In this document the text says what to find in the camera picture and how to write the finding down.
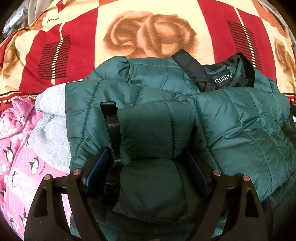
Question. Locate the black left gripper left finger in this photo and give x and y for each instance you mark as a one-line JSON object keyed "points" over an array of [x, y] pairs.
{"points": [[47, 218]]}

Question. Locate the pink penguin bed sheet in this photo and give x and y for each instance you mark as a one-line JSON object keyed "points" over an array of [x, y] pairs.
{"points": [[21, 169]]}

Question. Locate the grey folded sweatshirt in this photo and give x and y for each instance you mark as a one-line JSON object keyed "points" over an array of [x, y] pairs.
{"points": [[49, 136]]}

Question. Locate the green quilted puffer jacket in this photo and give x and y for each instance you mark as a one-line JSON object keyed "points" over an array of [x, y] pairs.
{"points": [[167, 123]]}

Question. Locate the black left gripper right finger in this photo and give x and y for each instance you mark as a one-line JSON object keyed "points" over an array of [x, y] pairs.
{"points": [[230, 206]]}

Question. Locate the red orange rose blanket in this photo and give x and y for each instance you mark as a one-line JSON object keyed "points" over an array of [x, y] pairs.
{"points": [[68, 39]]}

